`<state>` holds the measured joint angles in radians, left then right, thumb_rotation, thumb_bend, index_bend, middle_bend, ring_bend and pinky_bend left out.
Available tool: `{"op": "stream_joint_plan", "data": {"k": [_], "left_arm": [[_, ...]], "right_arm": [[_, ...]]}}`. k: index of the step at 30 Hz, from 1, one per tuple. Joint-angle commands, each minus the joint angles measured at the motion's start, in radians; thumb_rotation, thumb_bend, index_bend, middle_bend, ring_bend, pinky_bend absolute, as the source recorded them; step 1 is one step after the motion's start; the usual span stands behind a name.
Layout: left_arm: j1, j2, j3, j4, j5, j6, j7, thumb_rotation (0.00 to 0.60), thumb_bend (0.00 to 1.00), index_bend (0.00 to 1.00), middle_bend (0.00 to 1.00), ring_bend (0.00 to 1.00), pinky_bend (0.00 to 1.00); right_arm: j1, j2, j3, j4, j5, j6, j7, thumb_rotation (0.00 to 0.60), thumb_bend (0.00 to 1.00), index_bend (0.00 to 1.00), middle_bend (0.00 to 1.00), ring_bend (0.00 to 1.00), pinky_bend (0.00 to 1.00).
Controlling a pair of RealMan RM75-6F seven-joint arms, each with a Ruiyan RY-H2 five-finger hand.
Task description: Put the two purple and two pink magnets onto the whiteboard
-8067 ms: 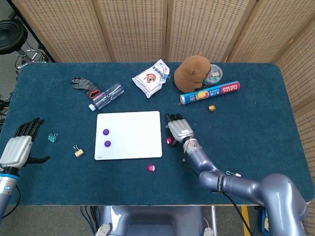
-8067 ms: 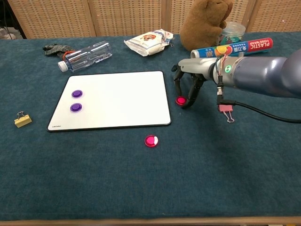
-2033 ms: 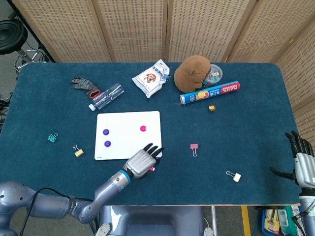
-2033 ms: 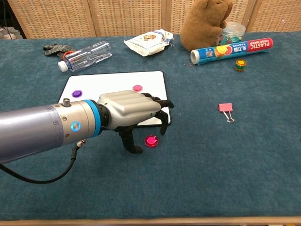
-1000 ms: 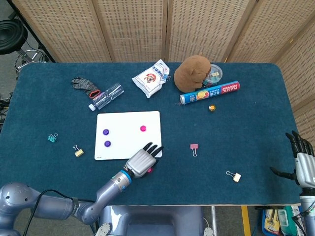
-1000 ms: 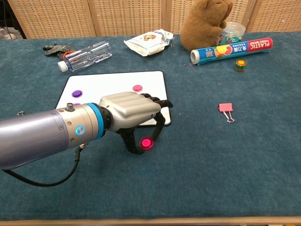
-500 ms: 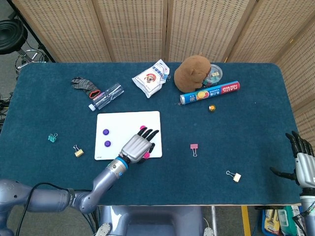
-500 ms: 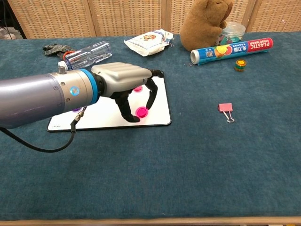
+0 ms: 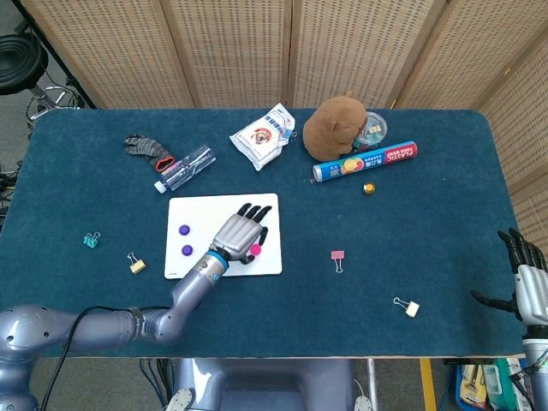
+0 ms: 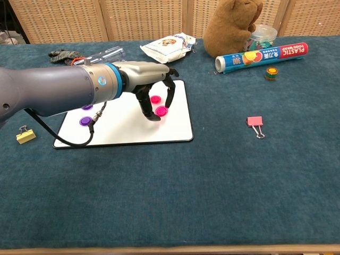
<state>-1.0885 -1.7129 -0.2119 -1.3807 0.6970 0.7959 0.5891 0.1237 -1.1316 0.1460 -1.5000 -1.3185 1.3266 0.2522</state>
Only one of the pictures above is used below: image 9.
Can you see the white board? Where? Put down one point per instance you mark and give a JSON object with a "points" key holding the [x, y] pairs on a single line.
{"points": [[201, 214]]}

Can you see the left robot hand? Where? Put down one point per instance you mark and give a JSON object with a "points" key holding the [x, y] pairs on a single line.
{"points": [[237, 235]]}

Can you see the teal table cloth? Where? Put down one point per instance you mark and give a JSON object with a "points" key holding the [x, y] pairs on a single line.
{"points": [[428, 214]]}

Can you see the white table leg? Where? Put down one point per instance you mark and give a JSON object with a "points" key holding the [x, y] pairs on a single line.
{"points": [[371, 381]]}

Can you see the pink round magnet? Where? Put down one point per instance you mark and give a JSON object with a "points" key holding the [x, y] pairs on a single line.
{"points": [[256, 249]]}

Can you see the yellow binder clip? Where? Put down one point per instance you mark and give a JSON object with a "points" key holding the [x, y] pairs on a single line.
{"points": [[138, 267]]}

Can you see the black stool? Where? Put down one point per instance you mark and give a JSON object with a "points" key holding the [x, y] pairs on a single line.
{"points": [[17, 64]]}

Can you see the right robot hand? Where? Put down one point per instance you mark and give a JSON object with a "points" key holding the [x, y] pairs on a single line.
{"points": [[528, 287]]}

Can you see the wicker folding screen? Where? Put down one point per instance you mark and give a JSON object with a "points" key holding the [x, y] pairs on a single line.
{"points": [[240, 51]]}

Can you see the purple round magnet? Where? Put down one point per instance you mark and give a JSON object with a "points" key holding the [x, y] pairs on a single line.
{"points": [[184, 230], [187, 250]]}

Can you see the cream binder clip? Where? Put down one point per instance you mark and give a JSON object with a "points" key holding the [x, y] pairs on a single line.
{"points": [[413, 309]]}

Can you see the clear plastic jar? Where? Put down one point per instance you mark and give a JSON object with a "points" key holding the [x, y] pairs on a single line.
{"points": [[374, 128]]}

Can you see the grey knit glove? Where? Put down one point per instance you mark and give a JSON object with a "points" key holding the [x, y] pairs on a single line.
{"points": [[145, 147]]}

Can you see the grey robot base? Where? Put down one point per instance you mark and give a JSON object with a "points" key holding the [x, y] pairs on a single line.
{"points": [[265, 385]]}

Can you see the blue plastic wrap roll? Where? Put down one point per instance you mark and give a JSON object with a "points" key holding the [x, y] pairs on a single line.
{"points": [[364, 164]]}

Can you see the brown plush toy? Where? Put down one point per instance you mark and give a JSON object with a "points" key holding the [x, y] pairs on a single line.
{"points": [[329, 132]]}

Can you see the pink binder clip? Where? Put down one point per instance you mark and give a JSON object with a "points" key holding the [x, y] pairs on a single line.
{"points": [[337, 255]]}

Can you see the clear plastic bottle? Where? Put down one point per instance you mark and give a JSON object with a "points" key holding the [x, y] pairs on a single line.
{"points": [[188, 167]]}

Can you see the blue storage crate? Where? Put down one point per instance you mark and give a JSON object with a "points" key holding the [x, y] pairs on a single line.
{"points": [[460, 385]]}

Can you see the teal binder clip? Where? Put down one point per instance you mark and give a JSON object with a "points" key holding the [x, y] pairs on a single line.
{"points": [[90, 242]]}

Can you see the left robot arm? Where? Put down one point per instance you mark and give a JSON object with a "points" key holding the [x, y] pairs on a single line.
{"points": [[128, 317]]}

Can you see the white food bag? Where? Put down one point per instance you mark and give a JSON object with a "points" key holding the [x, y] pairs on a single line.
{"points": [[261, 139]]}

